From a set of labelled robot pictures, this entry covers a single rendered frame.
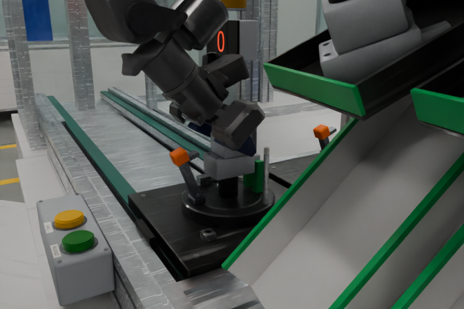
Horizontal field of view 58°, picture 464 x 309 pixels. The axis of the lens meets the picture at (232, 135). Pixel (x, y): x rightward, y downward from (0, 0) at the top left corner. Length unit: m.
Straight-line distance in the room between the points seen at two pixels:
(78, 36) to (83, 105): 0.24
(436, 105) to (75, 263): 0.45
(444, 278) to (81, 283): 0.42
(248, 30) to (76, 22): 0.93
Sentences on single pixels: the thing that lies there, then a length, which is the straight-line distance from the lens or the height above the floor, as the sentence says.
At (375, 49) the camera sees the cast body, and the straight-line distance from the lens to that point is 0.29.
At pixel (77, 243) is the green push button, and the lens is 0.58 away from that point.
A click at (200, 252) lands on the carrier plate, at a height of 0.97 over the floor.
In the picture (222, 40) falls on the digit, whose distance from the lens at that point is 0.78.
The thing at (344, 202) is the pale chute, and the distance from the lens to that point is 0.42.
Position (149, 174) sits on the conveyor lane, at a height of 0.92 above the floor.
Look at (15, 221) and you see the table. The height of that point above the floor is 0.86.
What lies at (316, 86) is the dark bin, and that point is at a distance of 0.29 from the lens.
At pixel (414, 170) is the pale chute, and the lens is 0.40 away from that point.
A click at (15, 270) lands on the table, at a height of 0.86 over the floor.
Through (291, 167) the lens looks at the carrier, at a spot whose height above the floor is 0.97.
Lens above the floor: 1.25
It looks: 16 degrees down
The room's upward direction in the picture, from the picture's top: straight up
